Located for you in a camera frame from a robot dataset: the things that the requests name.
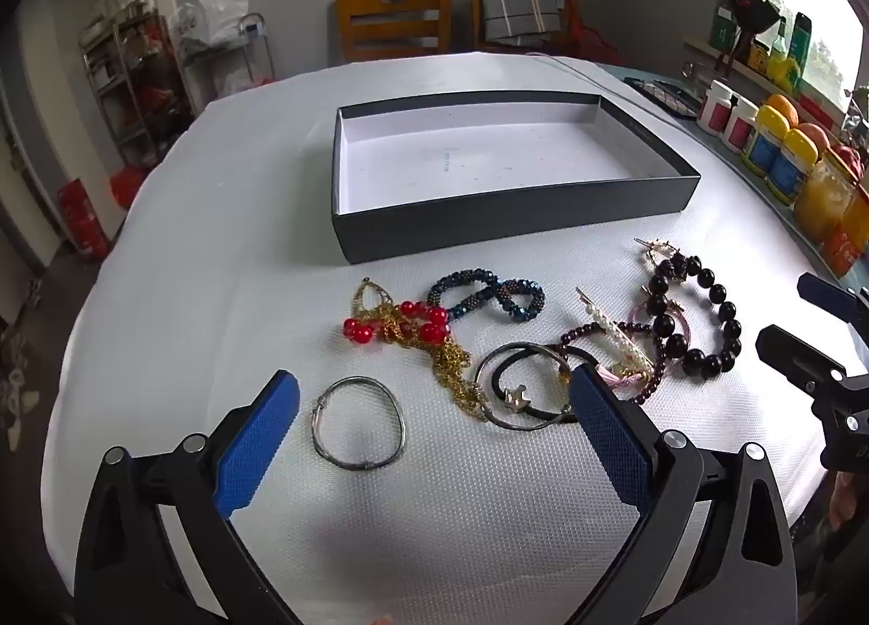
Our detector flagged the grey plaid cloth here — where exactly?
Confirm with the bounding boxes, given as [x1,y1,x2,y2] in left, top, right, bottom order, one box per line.
[478,0,568,46]

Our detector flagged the metal shelf rack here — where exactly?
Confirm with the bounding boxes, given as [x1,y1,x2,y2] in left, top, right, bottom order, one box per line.
[78,4,191,171]

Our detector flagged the small dark bead bracelet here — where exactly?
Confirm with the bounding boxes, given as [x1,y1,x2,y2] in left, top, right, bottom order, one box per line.
[560,319,680,405]

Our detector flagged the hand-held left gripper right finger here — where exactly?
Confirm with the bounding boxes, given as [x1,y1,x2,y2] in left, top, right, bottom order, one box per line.
[569,363,798,625]

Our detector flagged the small red bag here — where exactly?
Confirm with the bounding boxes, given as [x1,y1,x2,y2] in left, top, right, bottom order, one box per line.
[109,167,147,209]

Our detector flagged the orange jar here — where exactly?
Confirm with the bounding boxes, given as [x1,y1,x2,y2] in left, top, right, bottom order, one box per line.
[793,150,857,242]
[823,184,869,276]

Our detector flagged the black hair tie gold charm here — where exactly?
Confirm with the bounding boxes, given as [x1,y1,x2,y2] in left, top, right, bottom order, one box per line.
[490,345,602,426]

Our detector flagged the red apple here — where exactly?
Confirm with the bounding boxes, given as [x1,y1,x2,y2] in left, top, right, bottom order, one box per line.
[834,144,869,181]

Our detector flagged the black shallow cardboard box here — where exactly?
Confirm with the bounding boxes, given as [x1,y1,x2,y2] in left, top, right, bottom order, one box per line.
[330,90,702,266]

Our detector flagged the metal trolley cart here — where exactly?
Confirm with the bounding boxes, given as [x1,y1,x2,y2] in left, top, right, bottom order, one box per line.
[180,12,276,103]

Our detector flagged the green glass bottle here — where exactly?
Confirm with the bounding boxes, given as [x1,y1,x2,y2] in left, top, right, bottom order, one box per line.
[769,17,792,83]

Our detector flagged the white plastic bag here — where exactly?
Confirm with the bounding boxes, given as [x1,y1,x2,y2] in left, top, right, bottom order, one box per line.
[178,0,250,49]

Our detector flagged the person's right hand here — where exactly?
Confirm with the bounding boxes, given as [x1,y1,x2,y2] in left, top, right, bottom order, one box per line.
[826,470,862,529]

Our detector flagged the silver bangle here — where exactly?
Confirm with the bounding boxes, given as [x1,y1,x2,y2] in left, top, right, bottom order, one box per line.
[474,341,578,431]
[311,376,406,471]

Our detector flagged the round gold hair clip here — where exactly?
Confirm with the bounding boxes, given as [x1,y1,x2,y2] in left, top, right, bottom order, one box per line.
[633,238,687,280]

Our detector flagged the green box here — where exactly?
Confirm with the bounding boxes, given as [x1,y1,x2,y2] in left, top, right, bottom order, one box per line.
[709,10,738,52]

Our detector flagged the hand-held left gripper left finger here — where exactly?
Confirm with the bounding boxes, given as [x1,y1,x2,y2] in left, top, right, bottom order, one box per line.
[73,368,303,625]

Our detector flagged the white bottle red label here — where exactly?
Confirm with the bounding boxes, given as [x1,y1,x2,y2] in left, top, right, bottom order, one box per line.
[721,97,759,154]
[698,80,738,137]

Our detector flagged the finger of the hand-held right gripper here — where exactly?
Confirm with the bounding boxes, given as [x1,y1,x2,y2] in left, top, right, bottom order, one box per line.
[755,324,851,399]
[796,272,869,329]

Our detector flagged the black green pouch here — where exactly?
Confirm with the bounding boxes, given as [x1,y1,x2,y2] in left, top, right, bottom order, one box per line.
[788,12,814,79]

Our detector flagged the patterned phone case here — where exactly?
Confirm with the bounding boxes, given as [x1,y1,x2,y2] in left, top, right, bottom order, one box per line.
[623,77,700,120]

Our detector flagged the yellow-lid bottle blue label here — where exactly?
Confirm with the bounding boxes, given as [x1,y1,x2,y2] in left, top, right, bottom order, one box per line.
[767,129,820,206]
[741,104,792,178]

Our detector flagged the pearl hair clip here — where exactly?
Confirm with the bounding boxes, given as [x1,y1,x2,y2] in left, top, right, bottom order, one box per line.
[576,287,656,371]

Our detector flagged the dark flower bouquet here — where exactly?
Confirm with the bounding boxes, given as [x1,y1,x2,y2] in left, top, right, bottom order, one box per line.
[713,0,782,76]

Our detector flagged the large black bead bracelet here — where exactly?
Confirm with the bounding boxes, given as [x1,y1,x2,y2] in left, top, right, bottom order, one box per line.
[641,255,742,382]

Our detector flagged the pink cord bracelet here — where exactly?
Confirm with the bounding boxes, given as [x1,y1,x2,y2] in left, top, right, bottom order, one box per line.
[604,295,690,388]

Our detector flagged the red bead gold chain necklace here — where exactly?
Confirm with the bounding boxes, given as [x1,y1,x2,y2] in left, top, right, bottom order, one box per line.
[343,277,490,422]

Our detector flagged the blue beaded bracelet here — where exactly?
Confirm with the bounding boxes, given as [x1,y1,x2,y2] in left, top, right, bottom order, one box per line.
[427,268,547,322]

